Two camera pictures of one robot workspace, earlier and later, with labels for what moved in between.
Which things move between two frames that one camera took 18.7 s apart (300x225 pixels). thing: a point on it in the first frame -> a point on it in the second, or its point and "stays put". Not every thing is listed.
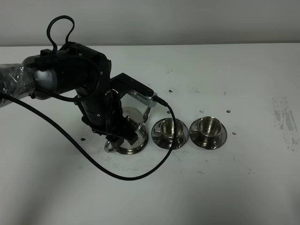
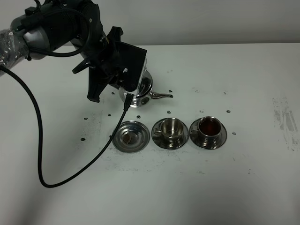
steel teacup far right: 209,127 stays put
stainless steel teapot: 136,118 -> 146,95
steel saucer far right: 198,139 stays put
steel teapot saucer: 127,148 stays put
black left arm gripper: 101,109 -> 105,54
